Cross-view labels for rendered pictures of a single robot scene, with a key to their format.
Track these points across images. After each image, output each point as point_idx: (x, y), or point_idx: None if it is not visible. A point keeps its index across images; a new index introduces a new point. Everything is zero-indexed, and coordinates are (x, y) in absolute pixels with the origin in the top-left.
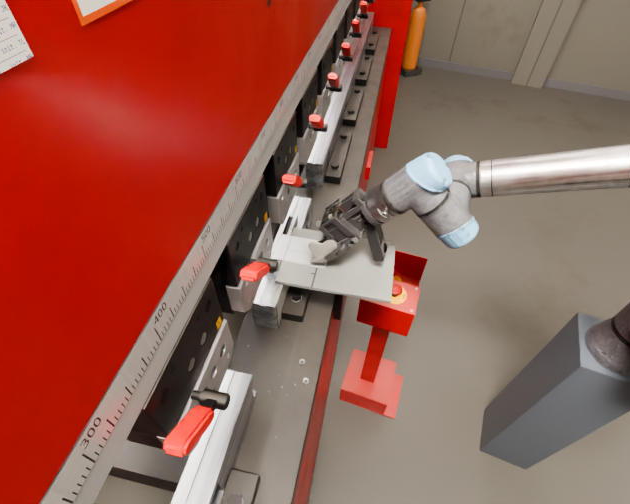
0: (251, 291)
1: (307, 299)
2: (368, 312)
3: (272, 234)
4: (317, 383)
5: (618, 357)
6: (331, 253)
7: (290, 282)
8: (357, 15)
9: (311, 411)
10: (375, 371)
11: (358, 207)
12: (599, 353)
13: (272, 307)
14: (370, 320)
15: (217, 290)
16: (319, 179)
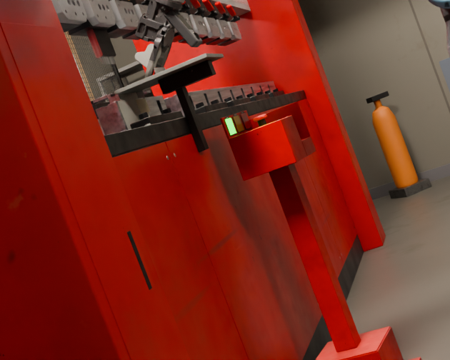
0: (66, 8)
1: (155, 117)
2: (244, 154)
3: (101, 53)
4: (161, 129)
5: None
6: (152, 51)
7: (126, 86)
8: (194, 13)
9: (152, 130)
10: (340, 311)
11: (154, 1)
12: None
13: (113, 103)
14: (253, 166)
15: None
16: (183, 112)
